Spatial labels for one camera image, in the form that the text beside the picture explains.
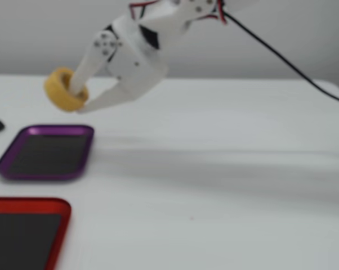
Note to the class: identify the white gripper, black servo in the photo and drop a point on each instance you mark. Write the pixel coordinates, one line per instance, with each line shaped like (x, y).
(130, 76)

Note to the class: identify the yellow masking tape roll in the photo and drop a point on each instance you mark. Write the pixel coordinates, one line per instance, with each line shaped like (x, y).
(57, 92)

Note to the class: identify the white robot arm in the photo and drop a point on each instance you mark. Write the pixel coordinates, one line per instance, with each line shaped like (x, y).
(192, 9)

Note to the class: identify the purple metal dish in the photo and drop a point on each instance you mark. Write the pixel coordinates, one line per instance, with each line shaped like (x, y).
(86, 135)

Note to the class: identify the red metal dish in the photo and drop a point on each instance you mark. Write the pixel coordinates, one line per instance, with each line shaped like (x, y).
(31, 204)

